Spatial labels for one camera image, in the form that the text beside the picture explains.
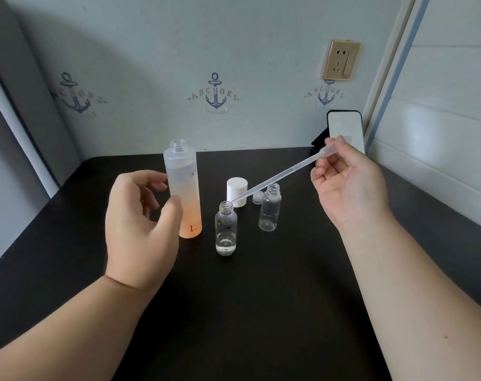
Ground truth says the person's right hand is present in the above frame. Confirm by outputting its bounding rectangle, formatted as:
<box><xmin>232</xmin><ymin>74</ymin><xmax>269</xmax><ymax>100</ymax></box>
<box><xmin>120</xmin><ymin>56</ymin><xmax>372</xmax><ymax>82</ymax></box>
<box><xmin>310</xmin><ymin>137</ymin><xmax>393</xmax><ymax>231</ymax></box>

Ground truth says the person's left hand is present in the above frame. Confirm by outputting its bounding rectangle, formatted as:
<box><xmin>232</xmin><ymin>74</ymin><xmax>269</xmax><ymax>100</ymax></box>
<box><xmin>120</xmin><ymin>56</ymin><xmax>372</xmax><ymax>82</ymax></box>
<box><xmin>105</xmin><ymin>170</ymin><xmax>184</xmax><ymax>292</ymax></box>

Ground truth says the clear plastic pipette dropper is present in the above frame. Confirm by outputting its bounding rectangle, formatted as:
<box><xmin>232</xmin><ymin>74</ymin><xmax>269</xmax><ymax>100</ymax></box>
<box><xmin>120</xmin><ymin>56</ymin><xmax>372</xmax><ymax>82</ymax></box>
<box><xmin>229</xmin><ymin>142</ymin><xmax>339</xmax><ymax>203</ymax></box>

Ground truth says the person's right forearm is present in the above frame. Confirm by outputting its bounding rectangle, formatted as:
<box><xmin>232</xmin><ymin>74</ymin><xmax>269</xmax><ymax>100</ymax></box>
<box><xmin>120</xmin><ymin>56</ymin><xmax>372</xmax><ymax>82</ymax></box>
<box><xmin>337</xmin><ymin>213</ymin><xmax>481</xmax><ymax>381</ymax></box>

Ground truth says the person's left forearm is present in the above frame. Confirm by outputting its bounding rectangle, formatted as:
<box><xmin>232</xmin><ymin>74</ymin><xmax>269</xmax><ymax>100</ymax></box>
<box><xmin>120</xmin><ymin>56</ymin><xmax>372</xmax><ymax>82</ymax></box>
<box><xmin>0</xmin><ymin>274</ymin><xmax>162</xmax><ymax>381</ymax></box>

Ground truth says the black-framed smartphone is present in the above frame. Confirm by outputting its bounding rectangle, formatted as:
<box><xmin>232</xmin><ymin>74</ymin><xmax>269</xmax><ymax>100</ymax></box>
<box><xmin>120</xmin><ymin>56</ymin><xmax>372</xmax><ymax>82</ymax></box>
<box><xmin>326</xmin><ymin>110</ymin><xmax>366</xmax><ymax>155</ymax></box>

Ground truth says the black phone stand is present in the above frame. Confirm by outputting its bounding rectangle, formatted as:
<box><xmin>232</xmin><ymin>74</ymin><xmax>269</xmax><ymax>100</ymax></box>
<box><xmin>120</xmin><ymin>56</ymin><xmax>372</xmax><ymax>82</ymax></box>
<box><xmin>311</xmin><ymin>128</ymin><xmax>329</xmax><ymax>149</ymax></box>

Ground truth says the tall frosted orange gradient bottle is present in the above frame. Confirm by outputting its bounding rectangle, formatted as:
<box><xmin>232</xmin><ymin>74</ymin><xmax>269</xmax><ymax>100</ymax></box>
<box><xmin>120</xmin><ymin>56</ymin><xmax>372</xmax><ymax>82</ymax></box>
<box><xmin>163</xmin><ymin>139</ymin><xmax>202</xmax><ymax>239</ymax></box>

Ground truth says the small clear bottle with liquid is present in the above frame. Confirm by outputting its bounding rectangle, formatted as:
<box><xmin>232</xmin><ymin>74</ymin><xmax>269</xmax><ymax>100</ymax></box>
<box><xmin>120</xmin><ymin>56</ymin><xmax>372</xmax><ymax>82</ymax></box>
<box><xmin>214</xmin><ymin>201</ymin><xmax>239</xmax><ymax>257</ymax></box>

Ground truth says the white cylindrical bottle cap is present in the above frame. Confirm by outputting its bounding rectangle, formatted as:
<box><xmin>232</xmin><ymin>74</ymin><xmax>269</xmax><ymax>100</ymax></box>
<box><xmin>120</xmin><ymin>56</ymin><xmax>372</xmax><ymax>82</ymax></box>
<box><xmin>226</xmin><ymin>177</ymin><xmax>249</xmax><ymax>208</ymax></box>

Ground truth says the small clear empty bottle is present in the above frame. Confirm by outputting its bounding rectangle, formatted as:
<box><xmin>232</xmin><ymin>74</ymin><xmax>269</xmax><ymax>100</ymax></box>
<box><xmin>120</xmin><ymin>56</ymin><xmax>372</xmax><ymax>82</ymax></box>
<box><xmin>258</xmin><ymin>184</ymin><xmax>282</xmax><ymax>232</ymax></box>

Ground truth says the white panelled door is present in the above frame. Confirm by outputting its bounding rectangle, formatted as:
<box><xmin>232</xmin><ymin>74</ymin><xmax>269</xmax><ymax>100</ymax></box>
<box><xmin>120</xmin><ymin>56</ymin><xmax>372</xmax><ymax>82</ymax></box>
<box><xmin>363</xmin><ymin>0</ymin><xmax>481</xmax><ymax>203</ymax></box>

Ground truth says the gold wall socket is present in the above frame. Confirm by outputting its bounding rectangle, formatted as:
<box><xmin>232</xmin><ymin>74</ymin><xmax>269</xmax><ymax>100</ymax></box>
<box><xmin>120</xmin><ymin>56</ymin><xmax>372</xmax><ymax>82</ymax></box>
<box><xmin>323</xmin><ymin>40</ymin><xmax>361</xmax><ymax>81</ymax></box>

